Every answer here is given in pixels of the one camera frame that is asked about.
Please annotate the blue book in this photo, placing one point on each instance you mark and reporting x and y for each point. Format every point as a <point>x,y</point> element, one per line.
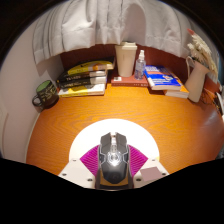
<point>161,77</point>

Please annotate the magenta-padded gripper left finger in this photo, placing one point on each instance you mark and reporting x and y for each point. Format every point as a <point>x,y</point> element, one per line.
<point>76,171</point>

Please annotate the white yellow black mouse pad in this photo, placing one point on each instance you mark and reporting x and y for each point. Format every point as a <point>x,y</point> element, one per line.
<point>86,136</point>

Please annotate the white flower bouquet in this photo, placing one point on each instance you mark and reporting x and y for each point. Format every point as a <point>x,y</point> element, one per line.
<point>202,51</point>

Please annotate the clear spray bottle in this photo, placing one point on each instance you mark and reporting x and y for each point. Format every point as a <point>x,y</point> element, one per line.
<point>140,68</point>

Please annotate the white curtain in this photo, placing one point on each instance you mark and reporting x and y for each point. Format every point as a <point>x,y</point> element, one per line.
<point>100,23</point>

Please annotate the white yellow book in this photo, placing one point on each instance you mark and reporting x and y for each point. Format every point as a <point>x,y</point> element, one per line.
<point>83,90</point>

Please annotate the white ceramic jug vase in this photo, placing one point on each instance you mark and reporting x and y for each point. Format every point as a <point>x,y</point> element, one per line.
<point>196,83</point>

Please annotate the dark green mug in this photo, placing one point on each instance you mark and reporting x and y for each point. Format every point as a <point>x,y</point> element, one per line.
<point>46,95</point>

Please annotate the cream lidded tumbler cup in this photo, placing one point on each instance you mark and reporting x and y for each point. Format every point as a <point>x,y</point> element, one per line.
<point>126,60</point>

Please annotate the black grey gaming mouse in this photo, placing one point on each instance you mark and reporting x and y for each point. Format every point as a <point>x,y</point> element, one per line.
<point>114,160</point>

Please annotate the black book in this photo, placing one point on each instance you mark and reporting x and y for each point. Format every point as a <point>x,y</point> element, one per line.
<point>83,82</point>
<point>81,76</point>

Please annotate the red book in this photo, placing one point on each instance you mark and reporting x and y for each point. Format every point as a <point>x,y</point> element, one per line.
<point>128,81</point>

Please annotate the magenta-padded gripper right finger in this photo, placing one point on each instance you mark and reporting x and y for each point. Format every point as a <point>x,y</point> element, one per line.
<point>150,171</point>

